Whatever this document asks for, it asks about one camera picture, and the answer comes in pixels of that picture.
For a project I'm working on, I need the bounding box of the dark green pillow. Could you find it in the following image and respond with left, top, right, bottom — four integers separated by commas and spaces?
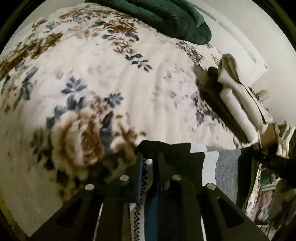
92, 0, 212, 45

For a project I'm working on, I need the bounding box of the brown cardboard box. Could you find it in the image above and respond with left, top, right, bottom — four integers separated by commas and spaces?
260, 123, 279, 149

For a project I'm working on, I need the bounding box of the folded beige black clothes stack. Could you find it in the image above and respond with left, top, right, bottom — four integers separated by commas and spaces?
201, 54, 273, 144

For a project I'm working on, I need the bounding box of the black grey striped small garment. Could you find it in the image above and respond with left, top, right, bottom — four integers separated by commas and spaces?
92, 139, 260, 241

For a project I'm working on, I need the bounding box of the floral cream bed blanket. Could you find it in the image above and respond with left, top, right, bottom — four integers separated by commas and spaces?
1, 3, 249, 236

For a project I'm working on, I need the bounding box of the white headboard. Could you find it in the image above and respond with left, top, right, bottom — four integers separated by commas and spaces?
188, 1, 268, 86

